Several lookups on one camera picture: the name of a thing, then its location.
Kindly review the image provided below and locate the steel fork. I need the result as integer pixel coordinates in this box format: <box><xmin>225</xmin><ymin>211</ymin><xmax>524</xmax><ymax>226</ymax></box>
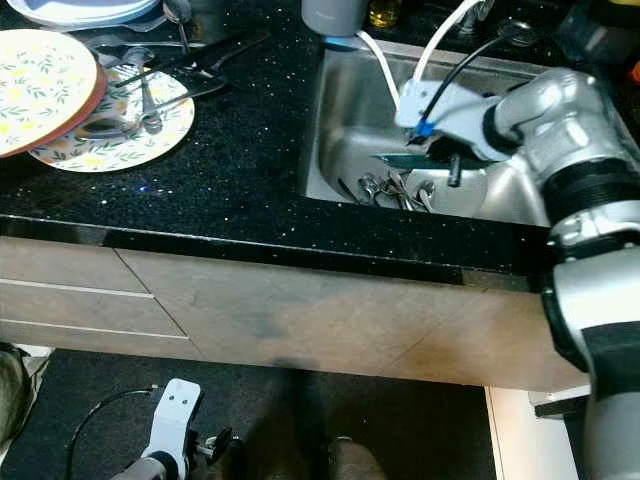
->
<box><xmin>355</xmin><ymin>172</ymin><xmax>391</xmax><ymax>206</ymax></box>

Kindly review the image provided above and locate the stainless steel sink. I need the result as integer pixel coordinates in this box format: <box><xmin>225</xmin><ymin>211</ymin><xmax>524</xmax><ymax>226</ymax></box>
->
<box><xmin>303</xmin><ymin>38</ymin><xmax>561</xmax><ymax>229</ymax></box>

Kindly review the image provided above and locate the dark robot foot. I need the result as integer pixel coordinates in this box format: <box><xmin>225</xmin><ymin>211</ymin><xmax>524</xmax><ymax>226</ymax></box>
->
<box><xmin>325</xmin><ymin>435</ymin><xmax>391</xmax><ymax>480</ymax></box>

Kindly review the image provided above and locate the steel sink strainer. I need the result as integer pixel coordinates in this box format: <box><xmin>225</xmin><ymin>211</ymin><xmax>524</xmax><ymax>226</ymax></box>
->
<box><xmin>495</xmin><ymin>18</ymin><xmax>536</xmax><ymax>43</ymax></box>

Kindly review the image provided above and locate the yellow oil bottle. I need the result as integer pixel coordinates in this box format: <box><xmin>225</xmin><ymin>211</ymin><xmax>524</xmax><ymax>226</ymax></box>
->
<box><xmin>365</xmin><ymin>0</ymin><xmax>403</xmax><ymax>29</ymax></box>

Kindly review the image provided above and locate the brown base cabinet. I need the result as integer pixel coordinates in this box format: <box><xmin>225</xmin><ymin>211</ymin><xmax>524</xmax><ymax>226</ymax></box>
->
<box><xmin>0</xmin><ymin>235</ymin><xmax>591</xmax><ymax>393</ymax></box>

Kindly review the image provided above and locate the grey water dispenser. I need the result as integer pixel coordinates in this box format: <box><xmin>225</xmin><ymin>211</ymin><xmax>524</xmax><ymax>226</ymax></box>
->
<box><xmin>300</xmin><ymin>0</ymin><xmax>371</xmax><ymax>38</ymax></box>

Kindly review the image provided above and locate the grey green sack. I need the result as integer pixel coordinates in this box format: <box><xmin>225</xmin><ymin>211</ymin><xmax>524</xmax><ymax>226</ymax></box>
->
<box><xmin>0</xmin><ymin>343</ymin><xmax>51</xmax><ymax>441</ymax></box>

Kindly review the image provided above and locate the large steel spoon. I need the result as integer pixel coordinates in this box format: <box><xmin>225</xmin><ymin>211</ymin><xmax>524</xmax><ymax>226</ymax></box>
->
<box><xmin>80</xmin><ymin>112</ymin><xmax>151</xmax><ymax>141</ymax></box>

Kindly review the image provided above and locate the white tiered storage container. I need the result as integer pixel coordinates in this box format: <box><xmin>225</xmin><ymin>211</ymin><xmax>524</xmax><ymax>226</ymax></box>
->
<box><xmin>5</xmin><ymin>0</ymin><xmax>161</xmax><ymax>29</ymax></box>

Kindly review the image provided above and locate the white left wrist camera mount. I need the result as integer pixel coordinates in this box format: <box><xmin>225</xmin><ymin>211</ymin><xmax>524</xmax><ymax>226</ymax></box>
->
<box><xmin>147</xmin><ymin>378</ymin><xmax>203</xmax><ymax>466</ymax></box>

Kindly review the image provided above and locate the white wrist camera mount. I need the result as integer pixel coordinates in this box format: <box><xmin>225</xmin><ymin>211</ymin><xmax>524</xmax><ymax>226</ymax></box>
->
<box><xmin>395</xmin><ymin>78</ymin><xmax>501</xmax><ymax>161</ymax></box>
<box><xmin>147</xmin><ymin>378</ymin><xmax>203</xmax><ymax>466</ymax></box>

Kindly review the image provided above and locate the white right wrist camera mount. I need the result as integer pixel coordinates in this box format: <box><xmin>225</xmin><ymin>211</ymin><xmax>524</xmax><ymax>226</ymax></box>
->
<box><xmin>395</xmin><ymin>78</ymin><xmax>501</xmax><ymax>161</ymax></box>

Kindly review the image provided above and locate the long white hose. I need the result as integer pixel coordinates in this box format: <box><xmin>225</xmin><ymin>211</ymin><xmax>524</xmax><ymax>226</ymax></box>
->
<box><xmin>410</xmin><ymin>0</ymin><xmax>486</xmax><ymax>96</ymax></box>

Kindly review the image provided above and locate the short white hose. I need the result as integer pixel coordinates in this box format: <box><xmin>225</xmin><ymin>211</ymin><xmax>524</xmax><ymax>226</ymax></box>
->
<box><xmin>355</xmin><ymin>30</ymin><xmax>406</xmax><ymax>111</ymax></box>

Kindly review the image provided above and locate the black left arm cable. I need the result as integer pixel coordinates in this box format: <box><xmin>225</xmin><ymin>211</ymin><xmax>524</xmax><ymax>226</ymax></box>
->
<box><xmin>65</xmin><ymin>388</ymin><xmax>156</xmax><ymax>480</ymax></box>

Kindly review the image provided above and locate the black handled utensil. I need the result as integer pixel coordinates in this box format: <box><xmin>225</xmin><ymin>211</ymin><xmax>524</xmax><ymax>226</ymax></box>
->
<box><xmin>150</xmin><ymin>78</ymin><xmax>229</xmax><ymax>116</ymax></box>
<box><xmin>120</xmin><ymin>30</ymin><xmax>271</xmax><ymax>91</ymax></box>

